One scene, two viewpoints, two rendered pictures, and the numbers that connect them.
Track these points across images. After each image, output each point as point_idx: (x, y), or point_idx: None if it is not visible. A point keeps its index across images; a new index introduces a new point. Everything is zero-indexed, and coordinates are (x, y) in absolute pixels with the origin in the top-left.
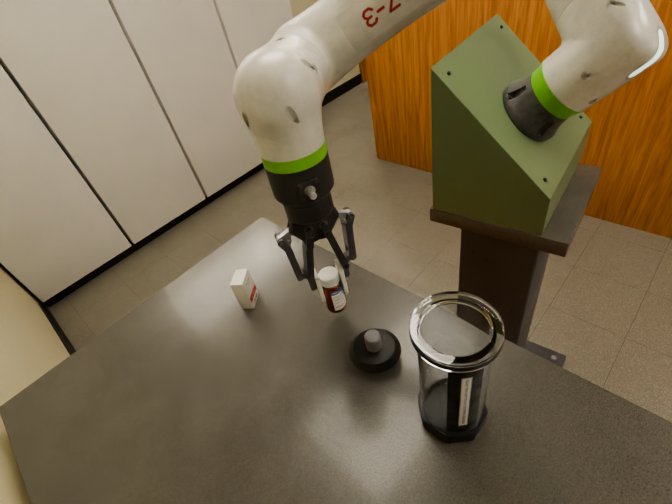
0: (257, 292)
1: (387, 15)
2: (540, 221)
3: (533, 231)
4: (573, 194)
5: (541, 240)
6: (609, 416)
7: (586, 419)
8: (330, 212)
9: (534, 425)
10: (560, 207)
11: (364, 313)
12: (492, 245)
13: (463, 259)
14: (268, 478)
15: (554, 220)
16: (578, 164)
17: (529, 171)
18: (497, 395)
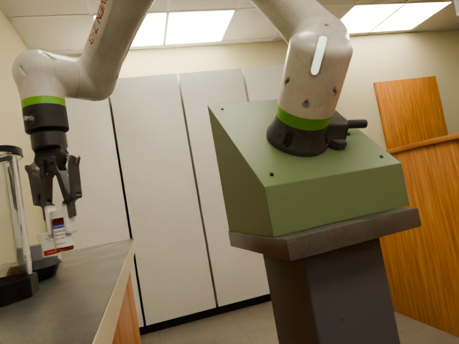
0: (59, 256)
1: (95, 35)
2: (268, 216)
3: (268, 232)
4: (354, 220)
5: (274, 242)
6: (67, 315)
7: (49, 314)
8: (50, 144)
9: (15, 312)
10: (326, 225)
11: (80, 265)
12: (282, 281)
13: (274, 309)
14: None
15: (304, 231)
16: (396, 208)
17: (255, 165)
18: (39, 297)
